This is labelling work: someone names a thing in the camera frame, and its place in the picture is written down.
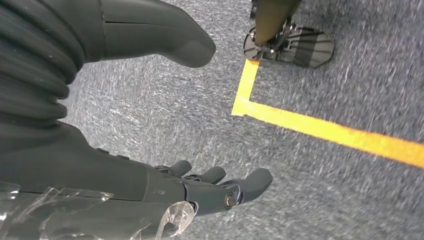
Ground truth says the dark robot right leg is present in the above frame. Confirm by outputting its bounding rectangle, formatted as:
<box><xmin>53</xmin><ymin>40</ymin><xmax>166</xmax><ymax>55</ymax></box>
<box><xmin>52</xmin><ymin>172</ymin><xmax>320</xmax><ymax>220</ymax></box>
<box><xmin>253</xmin><ymin>0</ymin><xmax>303</xmax><ymax>47</ymax></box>

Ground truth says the black robot right foot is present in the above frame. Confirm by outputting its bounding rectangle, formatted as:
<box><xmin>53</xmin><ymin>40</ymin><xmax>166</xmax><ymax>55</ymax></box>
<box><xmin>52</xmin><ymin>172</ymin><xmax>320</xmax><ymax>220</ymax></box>
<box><xmin>242</xmin><ymin>22</ymin><xmax>336</xmax><ymax>70</ymax></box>

